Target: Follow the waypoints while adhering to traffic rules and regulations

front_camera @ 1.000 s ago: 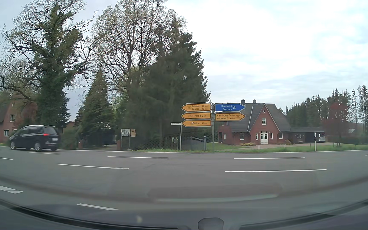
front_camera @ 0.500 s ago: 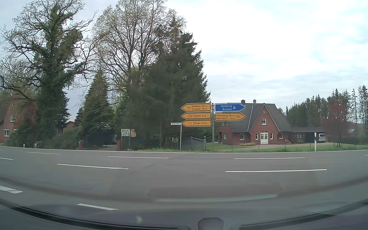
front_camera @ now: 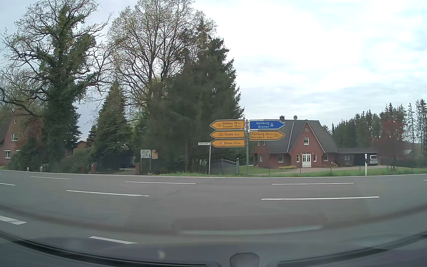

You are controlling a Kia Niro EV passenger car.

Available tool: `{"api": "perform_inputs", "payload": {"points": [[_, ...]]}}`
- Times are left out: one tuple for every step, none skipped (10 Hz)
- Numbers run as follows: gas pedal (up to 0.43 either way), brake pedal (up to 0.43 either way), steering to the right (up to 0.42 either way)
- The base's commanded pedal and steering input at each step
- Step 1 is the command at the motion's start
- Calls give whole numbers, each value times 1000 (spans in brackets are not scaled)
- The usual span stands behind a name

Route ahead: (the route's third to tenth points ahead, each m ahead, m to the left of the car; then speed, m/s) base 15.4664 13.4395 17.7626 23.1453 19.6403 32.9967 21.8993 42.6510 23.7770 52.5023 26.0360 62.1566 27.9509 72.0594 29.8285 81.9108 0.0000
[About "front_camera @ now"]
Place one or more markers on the dark metal gate and fence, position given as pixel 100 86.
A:
pixel 224 166

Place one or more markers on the red brick house dark roof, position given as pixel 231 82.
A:
pixel 302 142

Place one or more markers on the yellow and blue direction signs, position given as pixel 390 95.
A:
pixel 228 134

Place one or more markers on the small white street name sign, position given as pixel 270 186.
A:
pixel 204 143

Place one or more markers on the car's own bonnet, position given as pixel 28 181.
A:
pixel 213 248

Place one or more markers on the white van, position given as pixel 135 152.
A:
pixel 373 159

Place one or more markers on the dark red leafed tree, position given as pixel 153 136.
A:
pixel 390 137

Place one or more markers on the grass verge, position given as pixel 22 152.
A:
pixel 347 172

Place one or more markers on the road markings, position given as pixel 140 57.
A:
pixel 108 193

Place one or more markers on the white marker post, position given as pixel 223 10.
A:
pixel 366 163

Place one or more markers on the group of tall trees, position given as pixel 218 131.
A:
pixel 154 92

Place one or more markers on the dark carport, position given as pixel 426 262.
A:
pixel 352 155

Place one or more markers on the grey asphalt road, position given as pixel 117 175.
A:
pixel 206 207

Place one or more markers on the white notice board on posts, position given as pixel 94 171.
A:
pixel 145 154

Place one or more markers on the red brick house behind trees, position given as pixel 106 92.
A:
pixel 9 141

